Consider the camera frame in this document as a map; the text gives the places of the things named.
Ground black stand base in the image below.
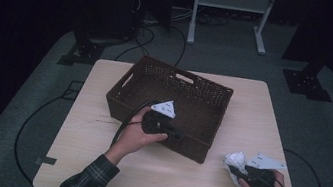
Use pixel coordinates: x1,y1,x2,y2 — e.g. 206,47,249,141
56,27,108,72
279,57,333,104

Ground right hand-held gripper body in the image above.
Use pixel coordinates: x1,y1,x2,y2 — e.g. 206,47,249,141
241,150,290,187

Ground black floor cables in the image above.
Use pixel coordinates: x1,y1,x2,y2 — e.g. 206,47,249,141
113,16,190,73

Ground white metal stand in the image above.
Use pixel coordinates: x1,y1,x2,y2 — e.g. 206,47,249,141
185,0,278,58

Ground brown woven basket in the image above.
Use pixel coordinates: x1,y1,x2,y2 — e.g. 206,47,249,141
97,50,238,168

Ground grey tape strip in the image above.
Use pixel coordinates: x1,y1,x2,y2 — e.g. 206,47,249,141
34,154,58,168

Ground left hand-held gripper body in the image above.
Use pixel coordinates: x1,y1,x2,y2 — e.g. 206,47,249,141
139,95,179,140

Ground white textured cloth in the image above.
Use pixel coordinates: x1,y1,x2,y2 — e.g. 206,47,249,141
219,148,253,187

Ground person's left hand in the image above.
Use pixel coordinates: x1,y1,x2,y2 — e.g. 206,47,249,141
102,100,174,174

